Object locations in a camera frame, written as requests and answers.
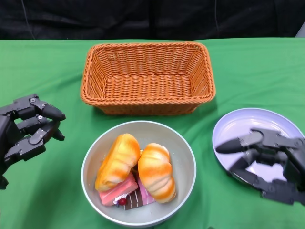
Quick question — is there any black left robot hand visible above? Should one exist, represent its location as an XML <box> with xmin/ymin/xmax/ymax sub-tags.
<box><xmin>0</xmin><ymin>94</ymin><xmax>66</xmax><ymax>190</ymax></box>

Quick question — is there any green tablecloth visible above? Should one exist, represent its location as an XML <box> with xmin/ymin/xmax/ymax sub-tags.
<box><xmin>0</xmin><ymin>38</ymin><xmax>305</xmax><ymax>229</ymax></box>

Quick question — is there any chocolate cake slice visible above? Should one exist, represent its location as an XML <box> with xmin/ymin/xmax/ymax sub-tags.
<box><xmin>123</xmin><ymin>190</ymin><xmax>146</xmax><ymax>211</ymax></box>

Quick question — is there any round striped bread bun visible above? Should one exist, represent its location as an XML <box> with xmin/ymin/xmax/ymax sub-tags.
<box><xmin>137</xmin><ymin>142</ymin><xmax>176</xmax><ymax>204</ymax></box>

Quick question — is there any coral pink cake slice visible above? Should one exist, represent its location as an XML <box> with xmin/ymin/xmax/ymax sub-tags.
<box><xmin>99</xmin><ymin>171</ymin><xmax>139</xmax><ymax>206</ymax></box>

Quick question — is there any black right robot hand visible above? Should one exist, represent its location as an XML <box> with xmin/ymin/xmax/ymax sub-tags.
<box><xmin>215</xmin><ymin>128</ymin><xmax>305</xmax><ymax>206</ymax></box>

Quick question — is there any pink striped cake slice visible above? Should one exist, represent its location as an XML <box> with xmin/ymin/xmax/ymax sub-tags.
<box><xmin>138</xmin><ymin>182</ymin><xmax>155</xmax><ymax>206</ymax></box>

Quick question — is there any orange wicker basket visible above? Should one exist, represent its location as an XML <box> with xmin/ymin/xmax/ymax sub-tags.
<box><xmin>80</xmin><ymin>42</ymin><xmax>217</xmax><ymax>116</ymax></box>

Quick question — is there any orange ring-shaped bread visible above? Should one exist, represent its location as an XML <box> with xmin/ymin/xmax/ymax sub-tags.
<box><xmin>94</xmin><ymin>133</ymin><xmax>141</xmax><ymax>191</ymax></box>

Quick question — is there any black backdrop curtain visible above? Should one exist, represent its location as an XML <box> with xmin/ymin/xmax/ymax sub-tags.
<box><xmin>0</xmin><ymin>0</ymin><xmax>305</xmax><ymax>41</ymax></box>

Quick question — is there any pale grey-green bowl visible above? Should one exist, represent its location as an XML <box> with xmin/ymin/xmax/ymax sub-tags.
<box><xmin>81</xmin><ymin>120</ymin><xmax>197</xmax><ymax>227</ymax></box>

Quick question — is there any lavender round plate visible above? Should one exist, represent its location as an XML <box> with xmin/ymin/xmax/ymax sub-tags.
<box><xmin>212</xmin><ymin>107</ymin><xmax>305</xmax><ymax>186</ymax></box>

